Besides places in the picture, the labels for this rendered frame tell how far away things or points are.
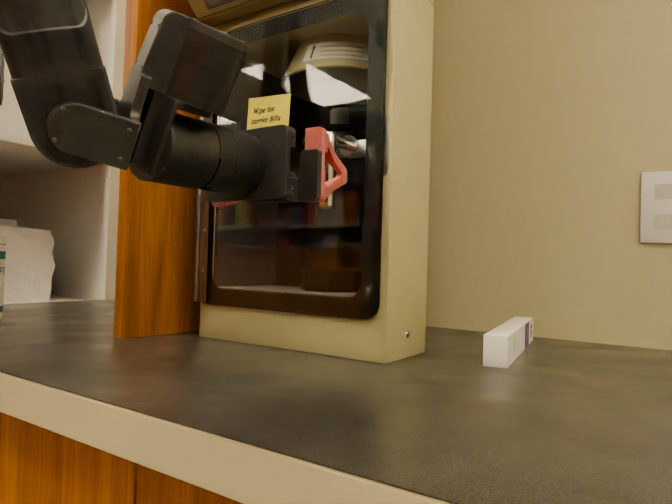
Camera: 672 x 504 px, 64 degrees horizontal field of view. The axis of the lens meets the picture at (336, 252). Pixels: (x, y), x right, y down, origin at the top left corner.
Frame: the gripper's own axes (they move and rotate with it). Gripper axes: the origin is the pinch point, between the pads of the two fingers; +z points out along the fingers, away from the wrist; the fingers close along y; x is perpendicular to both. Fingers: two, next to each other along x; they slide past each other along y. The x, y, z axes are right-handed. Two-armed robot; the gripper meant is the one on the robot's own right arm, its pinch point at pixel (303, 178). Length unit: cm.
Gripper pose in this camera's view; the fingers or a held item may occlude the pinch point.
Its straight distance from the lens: 57.8
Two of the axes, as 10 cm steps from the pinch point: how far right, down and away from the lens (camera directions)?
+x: -0.3, 10.0, -0.1
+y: -8.3, -0.2, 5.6
